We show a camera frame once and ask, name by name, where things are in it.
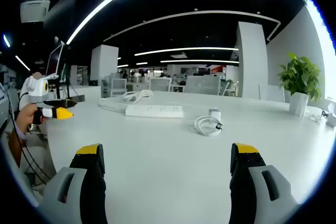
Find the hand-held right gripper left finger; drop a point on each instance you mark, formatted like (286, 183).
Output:
(67, 195)

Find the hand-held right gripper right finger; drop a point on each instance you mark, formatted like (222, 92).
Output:
(262, 195)

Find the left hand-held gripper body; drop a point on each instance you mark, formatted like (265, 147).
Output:
(32, 91)

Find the white power strip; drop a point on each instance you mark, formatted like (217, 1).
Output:
(154, 111)

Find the white charger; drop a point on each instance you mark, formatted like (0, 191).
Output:
(214, 112)

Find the small white desk object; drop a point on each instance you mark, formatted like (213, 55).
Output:
(330, 119)

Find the white desk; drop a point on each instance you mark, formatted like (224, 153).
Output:
(162, 161)

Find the person's left hand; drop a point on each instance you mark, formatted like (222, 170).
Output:
(26, 116)

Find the white-backed monitor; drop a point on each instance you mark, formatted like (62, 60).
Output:
(53, 60)

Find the white mesh office chair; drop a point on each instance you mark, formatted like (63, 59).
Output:
(118, 86)
(160, 84)

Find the ceiling air conditioner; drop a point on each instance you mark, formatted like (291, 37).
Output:
(35, 7)

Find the white plant pot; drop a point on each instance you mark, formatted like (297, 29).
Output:
(298, 104)

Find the green leafy plant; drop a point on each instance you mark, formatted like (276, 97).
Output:
(300, 75)

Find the grey mesh office chair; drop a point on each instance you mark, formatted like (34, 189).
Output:
(202, 85)

